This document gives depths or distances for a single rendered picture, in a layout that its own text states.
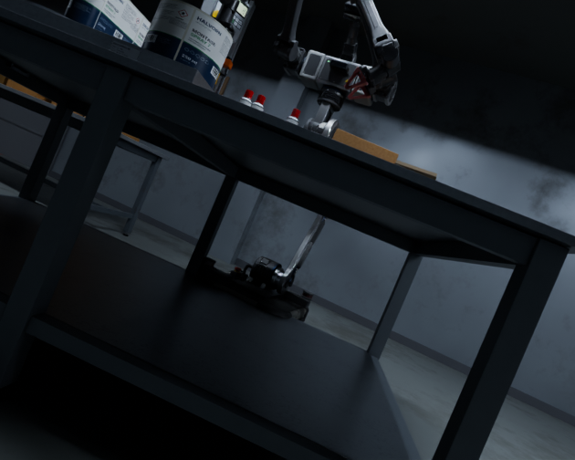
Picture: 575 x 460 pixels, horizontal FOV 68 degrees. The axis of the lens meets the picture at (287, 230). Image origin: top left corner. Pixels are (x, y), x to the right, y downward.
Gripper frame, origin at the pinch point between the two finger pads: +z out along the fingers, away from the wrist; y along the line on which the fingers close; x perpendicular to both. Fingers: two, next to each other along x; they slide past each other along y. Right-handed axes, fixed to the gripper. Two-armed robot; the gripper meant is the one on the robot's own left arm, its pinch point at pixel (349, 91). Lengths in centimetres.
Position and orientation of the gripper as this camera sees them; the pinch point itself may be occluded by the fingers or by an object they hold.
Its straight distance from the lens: 165.2
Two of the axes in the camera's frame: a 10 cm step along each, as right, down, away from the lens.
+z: -8.6, 4.8, 2.0
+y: -2.7, -0.9, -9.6
